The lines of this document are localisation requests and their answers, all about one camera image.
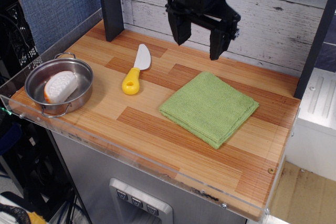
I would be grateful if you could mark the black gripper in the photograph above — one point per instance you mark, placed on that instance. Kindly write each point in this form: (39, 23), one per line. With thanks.
(208, 14)

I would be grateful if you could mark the green cloth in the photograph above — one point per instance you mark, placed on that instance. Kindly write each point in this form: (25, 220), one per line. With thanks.
(209, 108)

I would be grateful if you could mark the small steel pot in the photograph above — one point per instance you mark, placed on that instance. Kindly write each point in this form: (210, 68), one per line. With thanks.
(66, 61)

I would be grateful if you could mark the blue fabric partition panel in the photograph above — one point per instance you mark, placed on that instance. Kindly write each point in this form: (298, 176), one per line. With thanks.
(57, 24)

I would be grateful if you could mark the white aluminium block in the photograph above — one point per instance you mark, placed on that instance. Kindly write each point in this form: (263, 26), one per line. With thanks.
(318, 102)

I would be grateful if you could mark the white toy cheese wedge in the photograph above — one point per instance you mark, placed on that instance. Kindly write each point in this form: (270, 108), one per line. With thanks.
(60, 87)

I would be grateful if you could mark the steel dispenser button panel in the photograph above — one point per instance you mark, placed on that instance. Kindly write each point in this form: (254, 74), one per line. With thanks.
(135, 206)

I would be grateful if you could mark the black plastic crate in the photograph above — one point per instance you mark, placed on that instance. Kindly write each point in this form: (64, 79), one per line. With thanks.
(17, 43)

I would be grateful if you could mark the clear acrylic table guard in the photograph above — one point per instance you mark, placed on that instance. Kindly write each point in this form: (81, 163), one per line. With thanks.
(240, 174)

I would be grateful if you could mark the yellow handled toy knife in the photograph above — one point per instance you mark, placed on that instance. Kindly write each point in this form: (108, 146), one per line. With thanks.
(131, 84)

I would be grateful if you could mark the dark left frame post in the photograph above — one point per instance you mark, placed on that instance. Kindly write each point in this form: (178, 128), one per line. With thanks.
(112, 18)

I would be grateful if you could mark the dark frame post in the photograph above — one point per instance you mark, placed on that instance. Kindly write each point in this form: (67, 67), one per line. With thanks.
(112, 18)
(318, 40)

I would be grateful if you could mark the dark right frame post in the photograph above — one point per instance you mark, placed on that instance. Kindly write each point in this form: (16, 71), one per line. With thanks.
(318, 40)

